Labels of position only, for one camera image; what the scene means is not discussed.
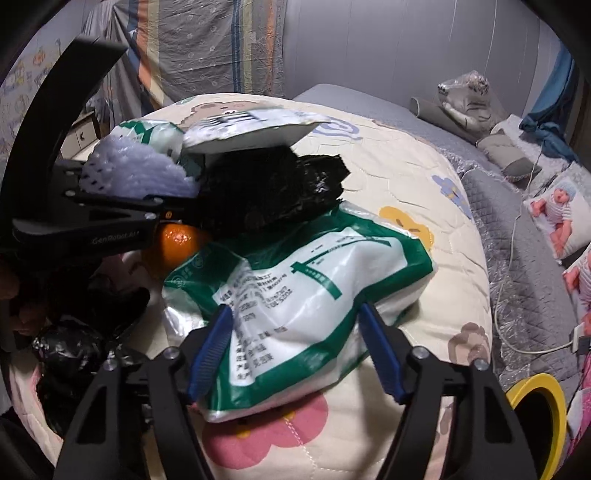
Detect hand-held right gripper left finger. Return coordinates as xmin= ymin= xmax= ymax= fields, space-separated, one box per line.
xmin=53 ymin=305 xmax=234 ymax=480

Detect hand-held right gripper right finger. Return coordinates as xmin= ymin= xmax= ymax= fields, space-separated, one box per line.
xmin=360 ymin=302 xmax=539 ymax=480

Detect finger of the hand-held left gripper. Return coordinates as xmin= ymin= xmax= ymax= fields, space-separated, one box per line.
xmin=74 ymin=191 xmax=211 ymax=229

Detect white bubble wrap piece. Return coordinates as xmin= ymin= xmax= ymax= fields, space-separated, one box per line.
xmin=81 ymin=134 xmax=199 ymax=197

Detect black plastic bag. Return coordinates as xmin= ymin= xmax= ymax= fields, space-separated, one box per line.
xmin=30 ymin=272 xmax=153 ymax=416
xmin=196 ymin=150 xmax=349 ymax=238

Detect large white green plastic package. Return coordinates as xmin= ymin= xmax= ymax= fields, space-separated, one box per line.
xmin=161 ymin=203 xmax=437 ymax=423

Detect yellow bin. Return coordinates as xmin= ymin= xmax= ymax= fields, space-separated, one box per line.
xmin=505 ymin=373 xmax=568 ymax=480

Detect orange toy on quilt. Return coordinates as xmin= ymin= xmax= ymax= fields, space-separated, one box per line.
xmin=141 ymin=224 xmax=213 ymax=280

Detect small white green plastic bag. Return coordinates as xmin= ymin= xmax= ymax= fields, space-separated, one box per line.
xmin=117 ymin=117 xmax=185 ymax=162

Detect white drawer cabinet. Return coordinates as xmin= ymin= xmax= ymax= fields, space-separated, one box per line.
xmin=60 ymin=111 xmax=102 ymax=160

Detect white printed paper wrapper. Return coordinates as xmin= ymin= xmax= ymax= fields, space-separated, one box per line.
xmin=182 ymin=108 xmax=319 ymax=153

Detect striped grey hanging cloth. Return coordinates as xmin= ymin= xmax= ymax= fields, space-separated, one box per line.
xmin=83 ymin=0 xmax=287 ymax=130

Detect cartoon printed blanket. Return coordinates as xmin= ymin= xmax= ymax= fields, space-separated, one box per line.
xmin=9 ymin=92 xmax=495 ymax=480

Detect white charger plug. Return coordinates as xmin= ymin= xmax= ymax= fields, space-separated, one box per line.
xmin=570 ymin=323 xmax=591 ymax=356

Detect pink cloth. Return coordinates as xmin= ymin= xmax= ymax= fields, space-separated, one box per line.
xmin=566 ymin=369 xmax=591 ymax=444

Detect grey quilted bedspread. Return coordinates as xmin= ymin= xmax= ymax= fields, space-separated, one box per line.
xmin=291 ymin=83 xmax=591 ymax=384

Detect baby print pillow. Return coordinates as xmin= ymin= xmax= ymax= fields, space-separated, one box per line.
xmin=529 ymin=178 xmax=591 ymax=264
xmin=561 ymin=244 xmax=591 ymax=324

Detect small grey pillow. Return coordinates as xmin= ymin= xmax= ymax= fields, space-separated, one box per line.
xmin=478 ymin=131 xmax=543 ymax=181

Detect grey bolster pillow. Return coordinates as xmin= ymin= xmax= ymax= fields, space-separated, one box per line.
xmin=410 ymin=96 xmax=481 ymax=144

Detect tiger plush in plastic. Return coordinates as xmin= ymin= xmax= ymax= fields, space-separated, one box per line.
xmin=436 ymin=70 xmax=506 ymax=127

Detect blue curtain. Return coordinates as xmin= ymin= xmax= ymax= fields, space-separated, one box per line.
xmin=519 ymin=46 xmax=583 ymax=162

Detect cartoon printed wall cloth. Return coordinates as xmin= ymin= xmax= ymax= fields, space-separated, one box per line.
xmin=0 ymin=41 xmax=70 ymax=158

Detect white charging cable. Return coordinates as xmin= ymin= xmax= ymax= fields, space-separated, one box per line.
xmin=492 ymin=148 xmax=578 ymax=356

